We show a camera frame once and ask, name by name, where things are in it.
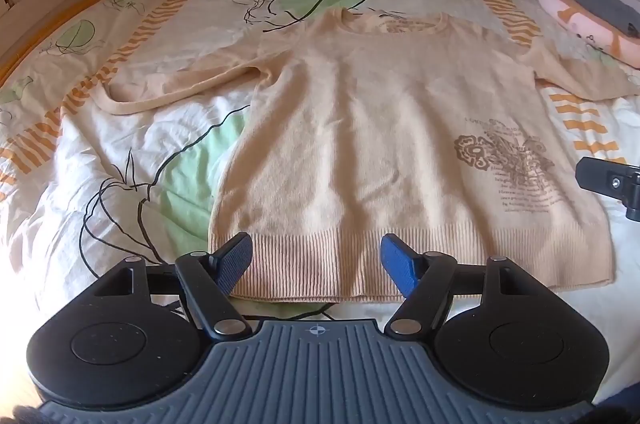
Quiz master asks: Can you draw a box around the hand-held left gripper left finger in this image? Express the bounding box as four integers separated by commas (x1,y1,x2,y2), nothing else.
92,232,254,340

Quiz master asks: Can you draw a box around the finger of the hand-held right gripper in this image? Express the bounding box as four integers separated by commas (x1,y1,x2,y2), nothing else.
575,156,640,221

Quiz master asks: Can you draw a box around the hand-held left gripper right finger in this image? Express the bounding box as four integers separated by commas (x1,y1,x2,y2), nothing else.
380,233,545,339

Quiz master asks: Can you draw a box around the beige knit sweater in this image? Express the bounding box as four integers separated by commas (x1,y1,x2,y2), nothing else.
95,8,640,305

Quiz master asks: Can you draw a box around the leaf printed duvet cover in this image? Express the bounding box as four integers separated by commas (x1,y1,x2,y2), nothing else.
0,0,640,320

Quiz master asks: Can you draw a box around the pink pillow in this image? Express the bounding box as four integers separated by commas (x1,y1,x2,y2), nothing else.
536,0,640,65

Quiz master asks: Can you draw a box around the grey folded cloth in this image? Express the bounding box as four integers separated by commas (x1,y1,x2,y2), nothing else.
559,0,640,37

